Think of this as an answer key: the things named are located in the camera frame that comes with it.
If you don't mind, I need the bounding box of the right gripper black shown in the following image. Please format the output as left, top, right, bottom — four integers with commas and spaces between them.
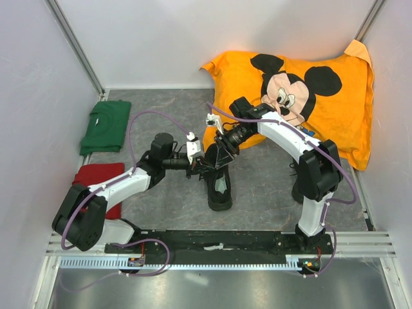
213, 124, 254, 170

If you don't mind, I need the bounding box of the black shoe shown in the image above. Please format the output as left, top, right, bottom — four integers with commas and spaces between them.
289, 160, 306, 205
198, 144, 233, 212

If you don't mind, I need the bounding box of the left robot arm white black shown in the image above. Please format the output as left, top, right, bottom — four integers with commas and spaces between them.
51, 133, 215, 253

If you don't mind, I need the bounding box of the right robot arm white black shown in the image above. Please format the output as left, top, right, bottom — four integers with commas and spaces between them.
206, 97, 342, 254

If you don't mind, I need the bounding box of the green folded shirt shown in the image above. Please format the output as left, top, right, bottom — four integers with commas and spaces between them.
80, 100, 131, 156

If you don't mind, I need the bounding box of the red folded shirt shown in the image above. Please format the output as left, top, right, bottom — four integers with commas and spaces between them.
71, 162, 126, 220

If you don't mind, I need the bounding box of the orange Mickey Mouse pillow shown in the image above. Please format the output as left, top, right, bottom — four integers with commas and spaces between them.
202, 40, 374, 171

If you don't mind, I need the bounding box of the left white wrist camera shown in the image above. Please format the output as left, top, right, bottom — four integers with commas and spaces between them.
186, 131, 204, 164

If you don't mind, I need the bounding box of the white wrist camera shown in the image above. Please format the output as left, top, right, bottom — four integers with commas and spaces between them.
186, 131, 204, 164
205, 113, 224, 136

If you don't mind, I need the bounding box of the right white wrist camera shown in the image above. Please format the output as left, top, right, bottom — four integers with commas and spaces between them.
205, 113, 224, 136

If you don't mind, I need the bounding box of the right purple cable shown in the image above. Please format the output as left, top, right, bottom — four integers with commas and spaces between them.
207, 102, 359, 278

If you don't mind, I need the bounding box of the purple cable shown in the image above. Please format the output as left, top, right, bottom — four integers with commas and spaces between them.
207, 102, 359, 278
57, 110, 194, 293

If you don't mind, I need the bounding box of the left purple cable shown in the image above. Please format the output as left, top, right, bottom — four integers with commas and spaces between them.
57, 110, 194, 293

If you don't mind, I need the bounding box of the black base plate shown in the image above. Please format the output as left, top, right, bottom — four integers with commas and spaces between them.
104, 230, 333, 256

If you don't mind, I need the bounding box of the grey slotted cable duct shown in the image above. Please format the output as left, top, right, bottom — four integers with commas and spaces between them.
59, 256, 306, 270

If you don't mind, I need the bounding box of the aluminium front rail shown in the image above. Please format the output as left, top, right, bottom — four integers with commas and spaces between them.
45, 231, 396, 258

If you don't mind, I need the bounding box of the left aluminium frame post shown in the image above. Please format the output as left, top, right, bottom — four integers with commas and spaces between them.
45, 0, 106, 99

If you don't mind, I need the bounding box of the aluminium frame post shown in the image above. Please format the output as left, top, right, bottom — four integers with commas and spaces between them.
45, 0, 106, 99
354, 0, 387, 42

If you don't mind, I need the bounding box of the right aluminium frame post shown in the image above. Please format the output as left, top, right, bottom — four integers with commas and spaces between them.
354, 0, 387, 42

